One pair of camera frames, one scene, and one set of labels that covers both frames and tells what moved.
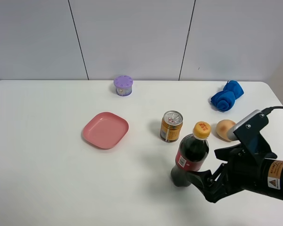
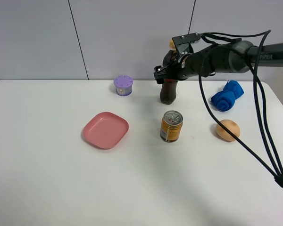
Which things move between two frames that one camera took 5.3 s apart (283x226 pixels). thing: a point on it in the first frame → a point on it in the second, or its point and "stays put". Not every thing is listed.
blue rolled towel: [224, 100] stays put
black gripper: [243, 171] → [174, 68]
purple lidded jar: [123, 84] stays put
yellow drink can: [171, 125] stays put
